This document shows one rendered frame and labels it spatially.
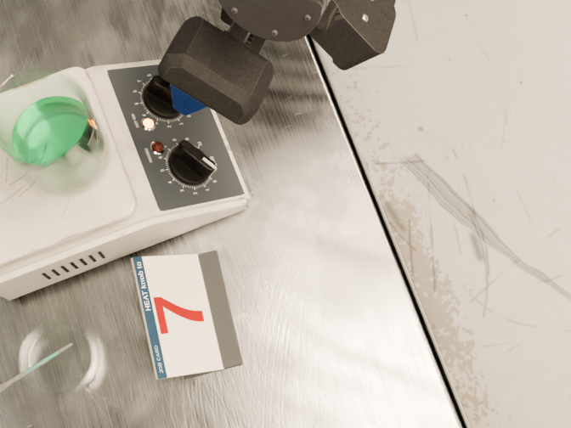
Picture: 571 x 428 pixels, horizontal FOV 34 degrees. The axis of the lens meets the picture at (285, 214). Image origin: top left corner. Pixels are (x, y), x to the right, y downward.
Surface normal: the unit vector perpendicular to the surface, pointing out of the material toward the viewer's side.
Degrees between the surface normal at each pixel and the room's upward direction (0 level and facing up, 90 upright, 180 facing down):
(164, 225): 90
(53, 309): 0
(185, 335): 40
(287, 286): 0
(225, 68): 30
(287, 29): 68
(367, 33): 45
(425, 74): 0
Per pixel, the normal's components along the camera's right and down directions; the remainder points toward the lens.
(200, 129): 0.46, -0.40
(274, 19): -0.36, 0.73
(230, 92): 0.11, 0.25
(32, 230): 0.00, -0.25
